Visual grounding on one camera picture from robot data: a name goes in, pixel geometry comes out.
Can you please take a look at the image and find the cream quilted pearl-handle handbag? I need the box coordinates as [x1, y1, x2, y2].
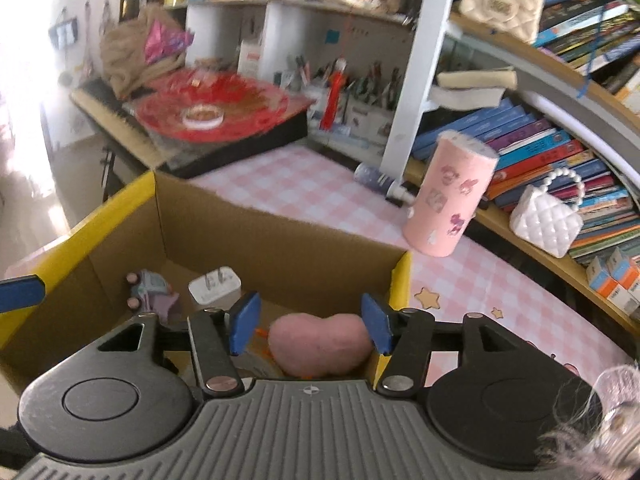
[459, 0, 545, 43]

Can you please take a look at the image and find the pink printed cylinder container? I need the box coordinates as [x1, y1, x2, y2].
[402, 130, 500, 257]

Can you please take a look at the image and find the white wooden bookshelf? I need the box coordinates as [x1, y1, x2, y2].
[185, 0, 640, 333]

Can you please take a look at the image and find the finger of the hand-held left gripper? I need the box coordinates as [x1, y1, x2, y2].
[0, 275, 46, 313]

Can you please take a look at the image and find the red tassel ornament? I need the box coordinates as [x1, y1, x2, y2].
[320, 57, 349, 131]

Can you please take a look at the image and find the cream curled open book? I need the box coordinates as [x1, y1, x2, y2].
[431, 67, 519, 109]

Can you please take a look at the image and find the blue glitter bottle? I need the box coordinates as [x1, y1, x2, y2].
[354, 162, 417, 207]

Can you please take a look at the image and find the white stationery organizer with pens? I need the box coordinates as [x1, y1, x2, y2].
[280, 55, 403, 137]

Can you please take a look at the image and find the grey furry pompom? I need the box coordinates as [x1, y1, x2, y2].
[537, 362, 640, 471]

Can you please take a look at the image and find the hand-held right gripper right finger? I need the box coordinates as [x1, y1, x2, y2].
[361, 292, 526, 396]

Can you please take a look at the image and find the white quilted pearl-handle handbag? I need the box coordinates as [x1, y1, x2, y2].
[509, 169, 586, 259]

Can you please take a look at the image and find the pink heart plush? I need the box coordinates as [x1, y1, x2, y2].
[268, 312, 373, 378]

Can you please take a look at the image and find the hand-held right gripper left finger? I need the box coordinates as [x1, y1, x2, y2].
[95, 291, 262, 396]

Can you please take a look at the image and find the electronic piano keyboard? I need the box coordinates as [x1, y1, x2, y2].
[70, 77, 168, 171]

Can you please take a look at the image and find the small blue purple toy figure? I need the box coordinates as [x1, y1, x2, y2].
[125, 269, 181, 323]

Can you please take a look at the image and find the row of colourful books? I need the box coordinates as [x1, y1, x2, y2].
[412, 97, 640, 267]

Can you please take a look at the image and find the leaning pile of paperbacks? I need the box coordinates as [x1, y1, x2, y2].
[535, 0, 640, 102]

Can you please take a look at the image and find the yellow cardboard box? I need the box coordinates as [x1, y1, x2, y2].
[0, 170, 413, 396]

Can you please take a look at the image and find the round red patterned tray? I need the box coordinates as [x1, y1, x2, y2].
[135, 69, 312, 143]

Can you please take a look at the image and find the brown paper bag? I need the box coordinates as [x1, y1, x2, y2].
[100, 5, 195, 100]

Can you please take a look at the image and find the white wall charger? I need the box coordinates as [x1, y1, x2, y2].
[188, 266, 242, 309]

